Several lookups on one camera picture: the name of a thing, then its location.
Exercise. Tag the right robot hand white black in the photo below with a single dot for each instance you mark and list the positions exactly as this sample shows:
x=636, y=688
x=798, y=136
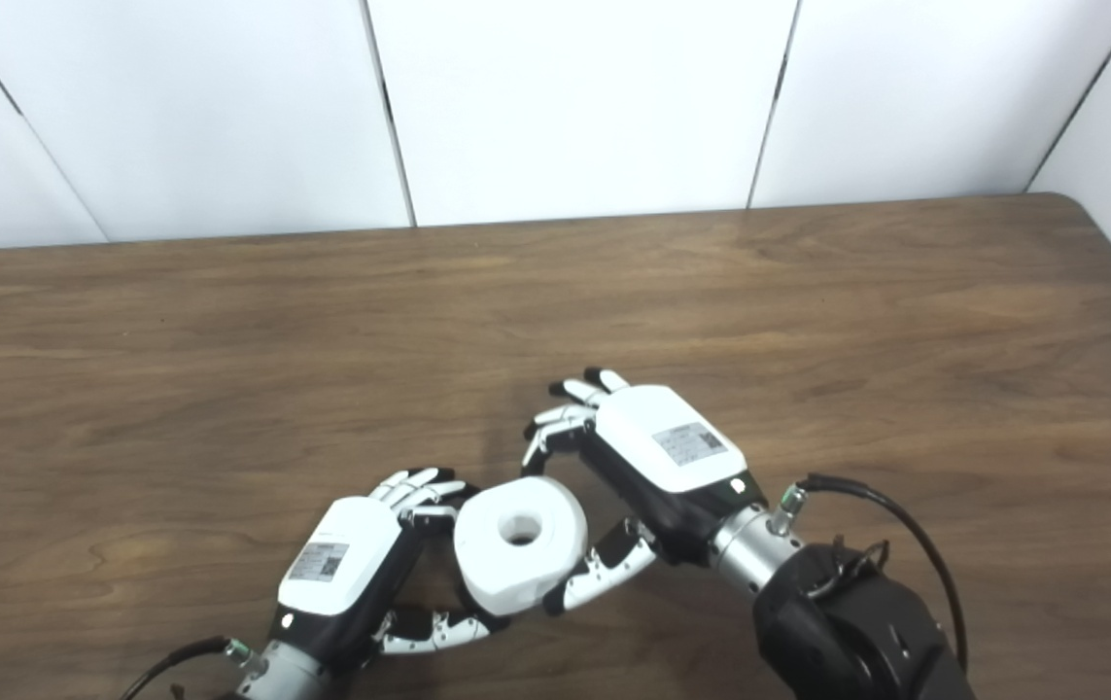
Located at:
x=672, y=447

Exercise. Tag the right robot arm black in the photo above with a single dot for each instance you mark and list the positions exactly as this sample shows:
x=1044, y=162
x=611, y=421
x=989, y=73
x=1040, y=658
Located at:
x=847, y=632

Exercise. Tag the round white plastic piece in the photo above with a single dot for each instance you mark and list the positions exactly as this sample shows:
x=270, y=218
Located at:
x=516, y=574

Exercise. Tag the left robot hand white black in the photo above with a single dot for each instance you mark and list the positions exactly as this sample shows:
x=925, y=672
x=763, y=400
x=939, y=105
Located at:
x=341, y=564

